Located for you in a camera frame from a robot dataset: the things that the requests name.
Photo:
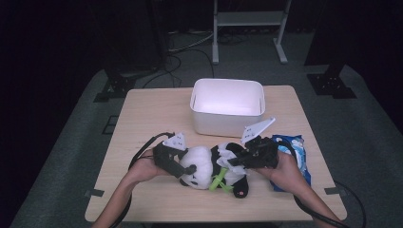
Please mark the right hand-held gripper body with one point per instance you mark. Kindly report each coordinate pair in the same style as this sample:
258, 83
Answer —
263, 153

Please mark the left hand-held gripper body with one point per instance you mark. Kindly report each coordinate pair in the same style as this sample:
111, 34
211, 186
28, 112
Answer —
164, 156

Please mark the panda plush toy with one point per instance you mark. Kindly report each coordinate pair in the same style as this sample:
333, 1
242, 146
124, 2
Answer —
199, 164

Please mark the white plastic bin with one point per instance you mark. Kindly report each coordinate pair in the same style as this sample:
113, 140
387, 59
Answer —
226, 125

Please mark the blue wet wipes pack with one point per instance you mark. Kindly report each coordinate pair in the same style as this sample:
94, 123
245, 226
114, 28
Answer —
301, 148

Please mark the person's left hand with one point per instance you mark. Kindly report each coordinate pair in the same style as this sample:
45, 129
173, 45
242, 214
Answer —
145, 167

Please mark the person's right hand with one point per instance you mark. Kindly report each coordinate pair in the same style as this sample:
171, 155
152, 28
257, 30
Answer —
286, 174

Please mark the grey tape strip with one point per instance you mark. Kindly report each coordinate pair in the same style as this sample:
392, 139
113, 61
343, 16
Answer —
334, 190
94, 193

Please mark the black stand base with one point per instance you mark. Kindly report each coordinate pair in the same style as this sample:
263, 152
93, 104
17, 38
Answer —
115, 87
331, 84

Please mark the white metal stand frame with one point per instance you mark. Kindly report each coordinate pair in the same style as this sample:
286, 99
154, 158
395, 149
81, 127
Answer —
250, 18

